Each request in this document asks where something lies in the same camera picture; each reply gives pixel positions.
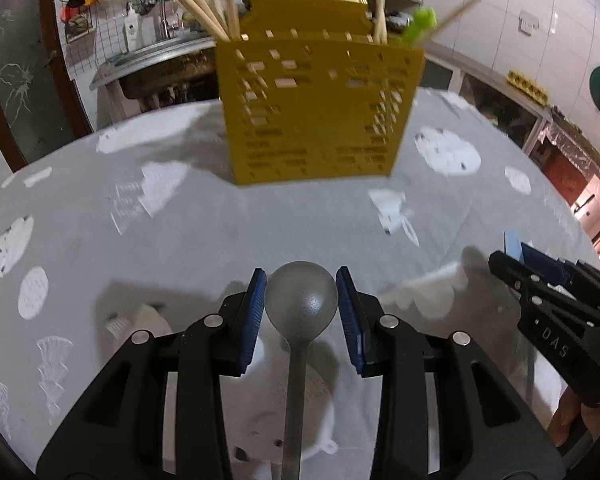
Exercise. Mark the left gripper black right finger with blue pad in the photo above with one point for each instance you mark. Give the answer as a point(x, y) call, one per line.
point(446, 411)

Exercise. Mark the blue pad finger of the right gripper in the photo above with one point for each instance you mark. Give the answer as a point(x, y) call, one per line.
point(512, 245)

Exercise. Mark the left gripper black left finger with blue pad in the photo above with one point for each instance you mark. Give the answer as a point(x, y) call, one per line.
point(115, 429)

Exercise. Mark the grey metal spoon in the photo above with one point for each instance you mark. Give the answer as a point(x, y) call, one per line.
point(301, 300)

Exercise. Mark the green frog handle knife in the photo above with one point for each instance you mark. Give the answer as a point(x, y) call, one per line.
point(422, 21)

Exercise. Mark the grey patterned tablecloth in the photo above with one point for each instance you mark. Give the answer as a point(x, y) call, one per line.
point(142, 225)

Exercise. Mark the thin wooden chopstick in holder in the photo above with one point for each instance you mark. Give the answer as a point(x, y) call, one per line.
point(454, 16)

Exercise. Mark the yellow perforated utensil holder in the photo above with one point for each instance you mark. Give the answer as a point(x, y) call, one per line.
point(309, 93)

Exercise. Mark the brown framed glass door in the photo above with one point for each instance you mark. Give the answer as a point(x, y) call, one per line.
point(40, 108)

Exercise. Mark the steel sink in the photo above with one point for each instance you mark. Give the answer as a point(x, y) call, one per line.
point(159, 65)

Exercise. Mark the white soap bottle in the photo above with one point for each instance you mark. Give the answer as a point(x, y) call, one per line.
point(132, 30)

